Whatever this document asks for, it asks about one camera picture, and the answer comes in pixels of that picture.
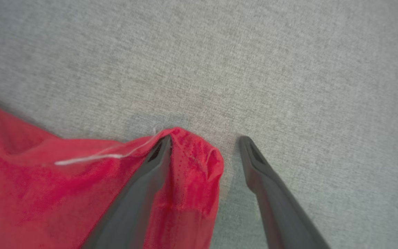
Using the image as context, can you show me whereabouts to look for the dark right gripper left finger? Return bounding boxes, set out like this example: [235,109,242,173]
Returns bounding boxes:
[82,135,172,249]

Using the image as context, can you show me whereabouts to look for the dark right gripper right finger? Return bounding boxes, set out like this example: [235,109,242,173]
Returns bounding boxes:
[238,136,331,249]

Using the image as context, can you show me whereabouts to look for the red white basketball jersey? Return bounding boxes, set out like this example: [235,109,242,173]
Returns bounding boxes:
[0,98,224,249]

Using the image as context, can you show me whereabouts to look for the grey fabric sofa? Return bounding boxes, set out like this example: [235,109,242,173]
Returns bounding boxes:
[0,0,398,249]

